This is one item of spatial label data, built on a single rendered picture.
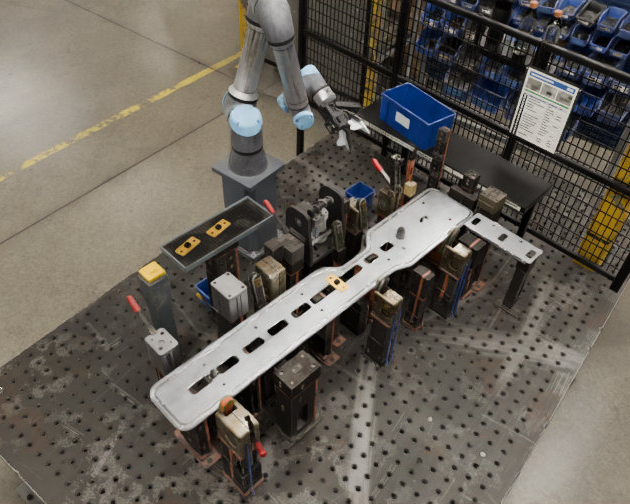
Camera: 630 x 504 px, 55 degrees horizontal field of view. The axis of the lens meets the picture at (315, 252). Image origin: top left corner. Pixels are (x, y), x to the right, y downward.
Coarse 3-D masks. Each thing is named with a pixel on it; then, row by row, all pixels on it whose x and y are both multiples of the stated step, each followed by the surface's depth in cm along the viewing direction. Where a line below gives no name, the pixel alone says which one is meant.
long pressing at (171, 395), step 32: (384, 224) 228; (416, 224) 229; (448, 224) 229; (384, 256) 216; (416, 256) 217; (320, 288) 204; (352, 288) 205; (256, 320) 194; (288, 320) 194; (320, 320) 195; (224, 352) 185; (256, 352) 185; (288, 352) 186; (160, 384) 176; (192, 384) 176; (192, 416) 169
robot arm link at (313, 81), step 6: (306, 66) 229; (312, 66) 230; (306, 72) 229; (312, 72) 228; (318, 72) 230; (306, 78) 229; (312, 78) 228; (318, 78) 229; (306, 84) 229; (312, 84) 229; (318, 84) 228; (324, 84) 229; (306, 90) 230; (312, 90) 229; (318, 90) 228; (312, 96) 231
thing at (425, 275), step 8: (416, 272) 213; (424, 272) 213; (432, 272) 213; (416, 280) 215; (424, 280) 211; (432, 280) 213; (416, 288) 217; (424, 288) 213; (416, 296) 219; (424, 296) 216; (416, 304) 222; (424, 304) 224; (408, 312) 228; (416, 312) 225; (400, 320) 234; (408, 320) 230; (416, 320) 227; (408, 328) 231; (416, 328) 230
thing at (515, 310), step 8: (528, 256) 220; (520, 264) 222; (528, 264) 219; (520, 272) 225; (528, 272) 226; (512, 280) 230; (520, 280) 227; (512, 288) 232; (520, 288) 230; (504, 296) 244; (512, 296) 234; (496, 304) 241; (504, 304) 239; (512, 304) 236; (512, 312) 238; (520, 312) 238
